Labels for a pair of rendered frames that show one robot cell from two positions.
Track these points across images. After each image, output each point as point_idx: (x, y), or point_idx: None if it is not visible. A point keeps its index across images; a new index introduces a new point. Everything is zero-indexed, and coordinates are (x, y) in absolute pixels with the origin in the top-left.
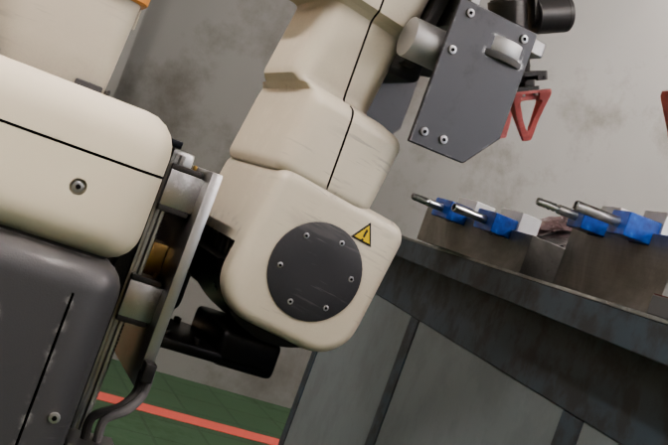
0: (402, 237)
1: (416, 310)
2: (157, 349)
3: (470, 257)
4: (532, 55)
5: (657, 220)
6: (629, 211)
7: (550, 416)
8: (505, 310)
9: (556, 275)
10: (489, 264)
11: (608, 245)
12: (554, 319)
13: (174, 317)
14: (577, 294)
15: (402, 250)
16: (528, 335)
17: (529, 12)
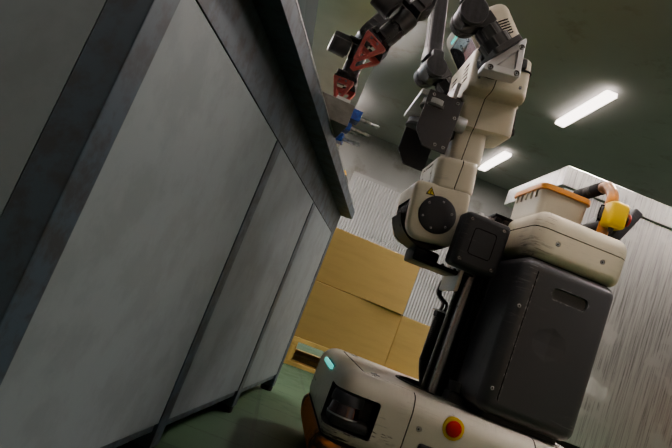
0: (319, 84)
1: (281, 136)
2: (443, 276)
3: (335, 139)
4: (406, 117)
5: None
6: None
7: (310, 204)
8: (313, 158)
9: None
10: (337, 148)
11: None
12: (339, 180)
13: (444, 265)
14: (344, 173)
15: (316, 99)
16: (315, 172)
17: (395, 12)
